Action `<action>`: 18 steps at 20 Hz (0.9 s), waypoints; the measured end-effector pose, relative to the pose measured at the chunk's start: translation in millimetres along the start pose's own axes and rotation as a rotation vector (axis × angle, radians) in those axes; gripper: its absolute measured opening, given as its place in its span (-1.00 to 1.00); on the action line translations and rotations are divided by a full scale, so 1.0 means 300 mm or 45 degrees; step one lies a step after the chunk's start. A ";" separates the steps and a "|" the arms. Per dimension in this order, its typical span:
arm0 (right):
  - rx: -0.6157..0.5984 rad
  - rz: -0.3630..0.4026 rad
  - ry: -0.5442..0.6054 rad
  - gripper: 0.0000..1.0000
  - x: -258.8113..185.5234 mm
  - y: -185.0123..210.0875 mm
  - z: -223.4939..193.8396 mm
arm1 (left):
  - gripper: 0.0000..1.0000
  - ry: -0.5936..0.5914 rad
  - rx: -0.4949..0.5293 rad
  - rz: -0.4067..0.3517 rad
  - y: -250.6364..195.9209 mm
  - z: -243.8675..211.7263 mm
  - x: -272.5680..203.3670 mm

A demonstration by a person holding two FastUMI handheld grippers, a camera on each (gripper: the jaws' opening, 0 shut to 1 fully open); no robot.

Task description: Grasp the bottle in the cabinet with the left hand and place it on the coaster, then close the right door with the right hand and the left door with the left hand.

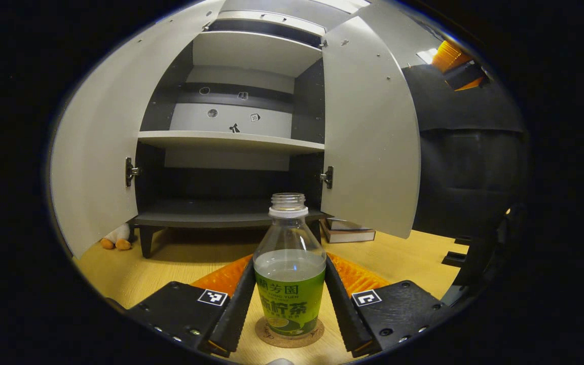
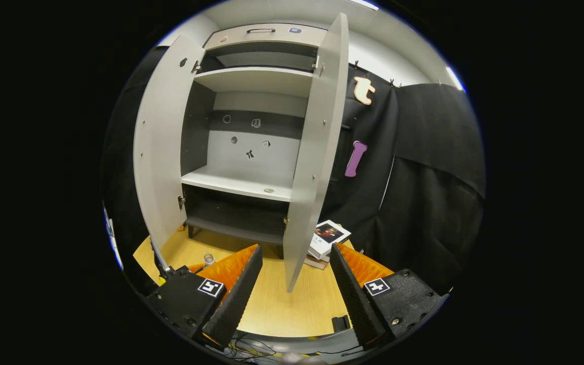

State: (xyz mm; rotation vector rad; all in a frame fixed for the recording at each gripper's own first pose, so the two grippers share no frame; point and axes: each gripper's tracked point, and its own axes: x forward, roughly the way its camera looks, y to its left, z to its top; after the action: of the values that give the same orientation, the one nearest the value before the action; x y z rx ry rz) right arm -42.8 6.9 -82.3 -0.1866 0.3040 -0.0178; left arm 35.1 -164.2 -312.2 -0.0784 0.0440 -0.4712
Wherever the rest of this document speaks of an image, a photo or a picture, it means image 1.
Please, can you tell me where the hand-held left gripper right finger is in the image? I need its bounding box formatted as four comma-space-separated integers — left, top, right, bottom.
325, 252, 456, 358

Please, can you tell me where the grey cabinet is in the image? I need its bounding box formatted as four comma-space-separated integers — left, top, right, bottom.
125, 0, 333, 259

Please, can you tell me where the white and orange plush toy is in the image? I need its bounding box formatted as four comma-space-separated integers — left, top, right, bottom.
100, 223, 133, 250

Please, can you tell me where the round cork coaster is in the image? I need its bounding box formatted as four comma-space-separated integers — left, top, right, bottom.
255, 317, 325, 348

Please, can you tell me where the white cabinet shelf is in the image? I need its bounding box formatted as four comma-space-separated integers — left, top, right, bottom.
193, 31, 323, 77
137, 131, 325, 155

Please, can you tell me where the green label clear bottle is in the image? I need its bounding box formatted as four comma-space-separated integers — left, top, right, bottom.
253, 193, 327, 338

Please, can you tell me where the black backdrop cloth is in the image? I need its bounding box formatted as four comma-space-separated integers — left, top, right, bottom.
403, 63, 528, 239

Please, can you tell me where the dark frame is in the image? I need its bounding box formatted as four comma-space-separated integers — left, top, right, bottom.
442, 203, 526, 305

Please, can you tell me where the grey cabinet door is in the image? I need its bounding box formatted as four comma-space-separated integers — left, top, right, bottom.
49, 0, 227, 260
320, 15, 422, 240

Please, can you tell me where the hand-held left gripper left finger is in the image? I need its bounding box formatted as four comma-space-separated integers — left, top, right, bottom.
124, 253, 257, 358

